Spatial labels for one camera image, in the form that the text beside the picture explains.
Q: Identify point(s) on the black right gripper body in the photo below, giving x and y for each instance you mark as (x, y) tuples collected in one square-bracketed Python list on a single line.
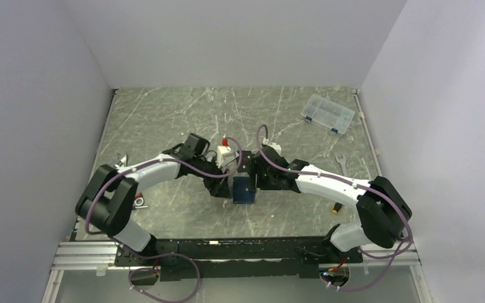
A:
[(265, 180)]

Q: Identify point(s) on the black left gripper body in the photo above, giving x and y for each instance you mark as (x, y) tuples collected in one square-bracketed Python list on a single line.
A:
[(212, 184)]

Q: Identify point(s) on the blue leather card holder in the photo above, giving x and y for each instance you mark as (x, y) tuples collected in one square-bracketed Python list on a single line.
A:
[(241, 193)]

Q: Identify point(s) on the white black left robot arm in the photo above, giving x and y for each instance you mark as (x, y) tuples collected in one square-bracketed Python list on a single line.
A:
[(108, 198)]

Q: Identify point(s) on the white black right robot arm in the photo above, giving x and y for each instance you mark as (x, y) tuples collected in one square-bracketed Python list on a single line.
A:
[(382, 215)]

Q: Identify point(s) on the black VIP card stack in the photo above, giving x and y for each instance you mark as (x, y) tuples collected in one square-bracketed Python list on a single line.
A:
[(246, 158)]

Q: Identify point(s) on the yellow black small screwdriver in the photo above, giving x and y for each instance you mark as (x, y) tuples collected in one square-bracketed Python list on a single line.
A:
[(336, 208)]

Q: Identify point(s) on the silver open-end wrench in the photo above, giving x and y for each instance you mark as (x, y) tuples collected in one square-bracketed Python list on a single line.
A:
[(342, 161)]

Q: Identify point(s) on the clear plastic organizer box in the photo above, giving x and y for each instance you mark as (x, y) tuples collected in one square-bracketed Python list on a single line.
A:
[(334, 117)]

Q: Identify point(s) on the red utility knife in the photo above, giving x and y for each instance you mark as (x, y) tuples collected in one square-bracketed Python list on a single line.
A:
[(120, 160)]

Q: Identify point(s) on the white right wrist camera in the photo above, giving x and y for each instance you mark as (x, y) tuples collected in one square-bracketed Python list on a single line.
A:
[(276, 147)]

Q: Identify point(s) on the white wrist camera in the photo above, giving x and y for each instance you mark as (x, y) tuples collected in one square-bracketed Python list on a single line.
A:
[(225, 154), (276, 147)]

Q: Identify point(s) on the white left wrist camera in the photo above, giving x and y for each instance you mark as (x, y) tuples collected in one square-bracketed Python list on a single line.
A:
[(225, 154)]

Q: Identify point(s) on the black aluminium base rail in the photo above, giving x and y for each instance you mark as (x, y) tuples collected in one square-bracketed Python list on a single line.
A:
[(304, 257)]

